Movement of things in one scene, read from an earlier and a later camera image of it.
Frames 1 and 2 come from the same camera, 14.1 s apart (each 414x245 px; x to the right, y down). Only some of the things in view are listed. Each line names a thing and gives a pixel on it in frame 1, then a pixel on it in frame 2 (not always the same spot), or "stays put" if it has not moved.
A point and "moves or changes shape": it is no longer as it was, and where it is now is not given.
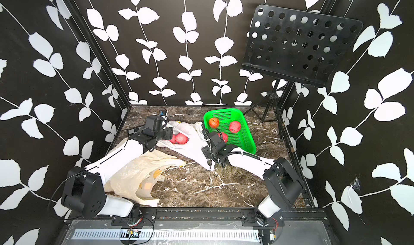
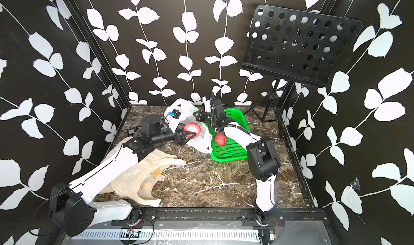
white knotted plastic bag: [196, 141] moves or changes shape
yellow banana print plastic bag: [134, 176] stays put
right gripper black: [206, 151] -> [202, 116]
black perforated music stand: [290, 46] stays put
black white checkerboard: [134, 130] stays put
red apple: [181, 138] moves or changes shape
